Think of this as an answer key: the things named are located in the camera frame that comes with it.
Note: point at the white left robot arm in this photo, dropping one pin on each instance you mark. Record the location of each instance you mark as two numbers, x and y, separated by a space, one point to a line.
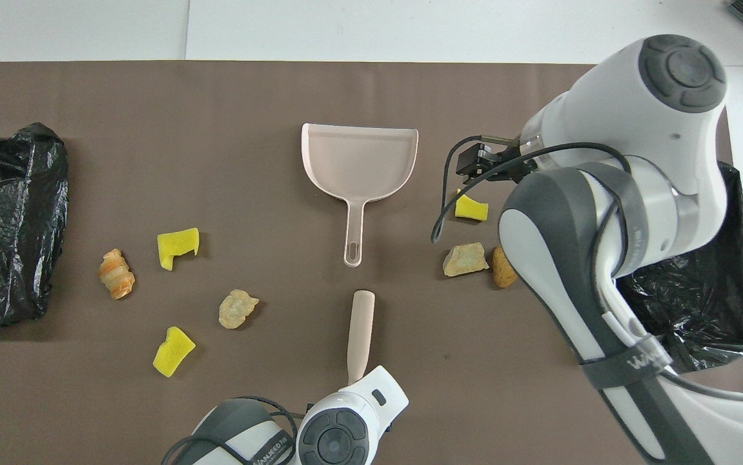
345 413

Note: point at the wedge yellow sponge piece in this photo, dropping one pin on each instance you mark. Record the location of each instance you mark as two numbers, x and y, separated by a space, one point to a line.
173 352

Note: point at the pink brush with black bristles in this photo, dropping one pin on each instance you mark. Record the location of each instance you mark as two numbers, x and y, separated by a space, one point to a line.
361 323

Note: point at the pink plastic dustpan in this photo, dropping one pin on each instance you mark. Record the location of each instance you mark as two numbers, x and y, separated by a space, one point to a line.
358 161

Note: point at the brown potato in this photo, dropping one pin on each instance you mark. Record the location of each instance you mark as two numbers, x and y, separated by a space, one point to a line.
502 274

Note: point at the beige green stone chunk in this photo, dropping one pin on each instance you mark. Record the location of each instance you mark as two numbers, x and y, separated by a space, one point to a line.
465 260
237 310

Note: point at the brown paper table mat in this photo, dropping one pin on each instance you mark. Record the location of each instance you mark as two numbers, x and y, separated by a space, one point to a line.
216 116

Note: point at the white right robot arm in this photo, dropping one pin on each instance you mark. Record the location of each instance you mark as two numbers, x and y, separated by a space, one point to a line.
668 129

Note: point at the curved yellow sponge piece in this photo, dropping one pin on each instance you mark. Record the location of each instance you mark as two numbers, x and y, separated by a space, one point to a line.
472 210

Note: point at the black bag wrapped box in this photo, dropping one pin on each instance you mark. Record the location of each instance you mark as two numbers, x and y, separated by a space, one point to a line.
16 194

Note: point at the notched yellow sponge piece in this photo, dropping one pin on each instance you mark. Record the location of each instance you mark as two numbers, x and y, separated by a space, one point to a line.
177 245

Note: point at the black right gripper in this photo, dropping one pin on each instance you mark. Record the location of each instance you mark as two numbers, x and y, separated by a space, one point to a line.
513 165

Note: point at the open black bag lined bin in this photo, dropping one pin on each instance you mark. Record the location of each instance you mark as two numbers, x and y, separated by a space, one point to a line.
700 310

